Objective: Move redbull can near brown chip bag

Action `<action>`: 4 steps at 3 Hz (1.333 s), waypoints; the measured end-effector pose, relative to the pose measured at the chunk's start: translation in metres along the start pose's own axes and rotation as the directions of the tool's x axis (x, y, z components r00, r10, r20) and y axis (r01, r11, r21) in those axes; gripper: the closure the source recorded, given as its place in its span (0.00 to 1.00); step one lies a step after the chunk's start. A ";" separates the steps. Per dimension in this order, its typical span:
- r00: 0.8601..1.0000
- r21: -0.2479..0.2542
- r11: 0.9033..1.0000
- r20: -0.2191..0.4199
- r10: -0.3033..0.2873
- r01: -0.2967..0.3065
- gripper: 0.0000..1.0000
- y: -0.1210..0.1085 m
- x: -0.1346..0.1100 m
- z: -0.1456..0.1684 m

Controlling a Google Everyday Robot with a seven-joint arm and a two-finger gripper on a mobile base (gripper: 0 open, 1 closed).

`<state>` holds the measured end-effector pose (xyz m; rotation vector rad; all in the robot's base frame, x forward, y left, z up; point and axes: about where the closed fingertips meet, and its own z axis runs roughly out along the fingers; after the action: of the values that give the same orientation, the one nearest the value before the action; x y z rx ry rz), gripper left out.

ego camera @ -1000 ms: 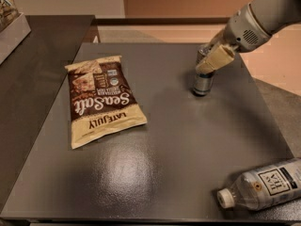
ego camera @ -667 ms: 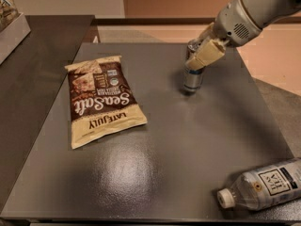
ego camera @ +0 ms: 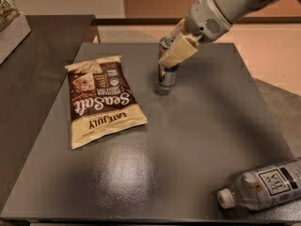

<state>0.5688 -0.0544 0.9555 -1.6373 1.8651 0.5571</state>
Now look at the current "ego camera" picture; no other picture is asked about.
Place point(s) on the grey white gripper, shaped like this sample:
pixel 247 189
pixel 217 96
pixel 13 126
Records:
pixel 203 19

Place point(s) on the brown sea salt chip bag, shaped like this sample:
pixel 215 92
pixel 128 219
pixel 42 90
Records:
pixel 101 100

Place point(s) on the clear plastic water bottle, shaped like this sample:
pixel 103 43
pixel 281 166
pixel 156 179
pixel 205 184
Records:
pixel 264 187

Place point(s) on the silver blue redbull can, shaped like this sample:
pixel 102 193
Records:
pixel 166 76

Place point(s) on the grey snack tray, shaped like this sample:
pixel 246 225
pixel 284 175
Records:
pixel 14 28

